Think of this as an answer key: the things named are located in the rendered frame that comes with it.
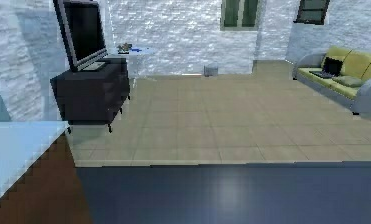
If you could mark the grey green pillow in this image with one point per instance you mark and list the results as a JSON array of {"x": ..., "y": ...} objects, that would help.
[{"x": 349, "y": 81}]

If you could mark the dark television stand cabinet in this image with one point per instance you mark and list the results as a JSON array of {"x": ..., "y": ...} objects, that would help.
[{"x": 93, "y": 93}]

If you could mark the pale side table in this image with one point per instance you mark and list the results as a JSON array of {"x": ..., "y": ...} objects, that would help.
[{"x": 138, "y": 61}]

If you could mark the green framed window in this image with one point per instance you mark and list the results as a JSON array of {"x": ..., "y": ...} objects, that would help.
[{"x": 240, "y": 13}]

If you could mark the black flat television set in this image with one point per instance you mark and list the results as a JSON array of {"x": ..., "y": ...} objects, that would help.
[{"x": 84, "y": 31}]

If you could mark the grey sofa with yellow cushions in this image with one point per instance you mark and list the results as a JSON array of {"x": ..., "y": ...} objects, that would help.
[{"x": 353, "y": 76}]

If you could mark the grey waste bin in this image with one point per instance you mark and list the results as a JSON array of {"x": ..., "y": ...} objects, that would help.
[{"x": 211, "y": 69}]

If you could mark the blue flat object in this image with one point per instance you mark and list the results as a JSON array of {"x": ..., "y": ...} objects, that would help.
[{"x": 136, "y": 50}]

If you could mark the pale blue table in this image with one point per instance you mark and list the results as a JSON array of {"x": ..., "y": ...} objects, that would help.
[{"x": 16, "y": 150}]

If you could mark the black laptop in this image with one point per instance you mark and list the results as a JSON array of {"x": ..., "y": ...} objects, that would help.
[{"x": 329, "y": 68}]

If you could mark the dark framed window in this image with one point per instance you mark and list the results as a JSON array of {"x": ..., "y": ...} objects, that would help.
[{"x": 312, "y": 11}]

